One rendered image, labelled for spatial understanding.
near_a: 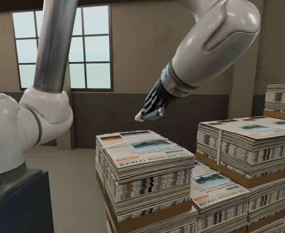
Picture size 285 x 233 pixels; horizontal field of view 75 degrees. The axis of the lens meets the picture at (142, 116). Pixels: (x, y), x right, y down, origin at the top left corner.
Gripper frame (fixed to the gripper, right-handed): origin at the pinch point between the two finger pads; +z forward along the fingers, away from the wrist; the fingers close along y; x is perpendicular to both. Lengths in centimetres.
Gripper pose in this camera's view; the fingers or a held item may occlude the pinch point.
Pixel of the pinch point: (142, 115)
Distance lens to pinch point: 63.9
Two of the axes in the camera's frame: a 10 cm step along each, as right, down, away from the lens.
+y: -0.7, 8.9, -4.6
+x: 9.1, 2.4, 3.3
